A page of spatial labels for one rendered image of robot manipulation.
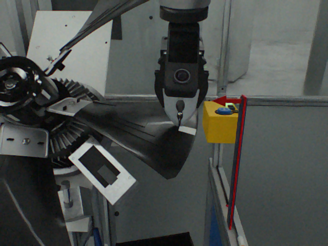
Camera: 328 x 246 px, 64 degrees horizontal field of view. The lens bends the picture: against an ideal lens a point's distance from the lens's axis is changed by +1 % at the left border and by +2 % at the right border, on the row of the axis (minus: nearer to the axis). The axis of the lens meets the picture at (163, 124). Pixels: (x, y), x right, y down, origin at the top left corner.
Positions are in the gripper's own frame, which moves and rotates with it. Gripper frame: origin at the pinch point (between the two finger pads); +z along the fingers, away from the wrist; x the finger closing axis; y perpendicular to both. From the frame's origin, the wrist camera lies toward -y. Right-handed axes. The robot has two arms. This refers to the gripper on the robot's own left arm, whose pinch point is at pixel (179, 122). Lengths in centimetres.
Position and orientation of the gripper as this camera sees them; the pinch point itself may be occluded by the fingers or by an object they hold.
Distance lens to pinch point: 49.1
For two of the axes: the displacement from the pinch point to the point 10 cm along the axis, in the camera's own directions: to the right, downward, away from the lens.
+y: 0.5, -6.3, 7.8
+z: 0.1, 7.8, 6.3
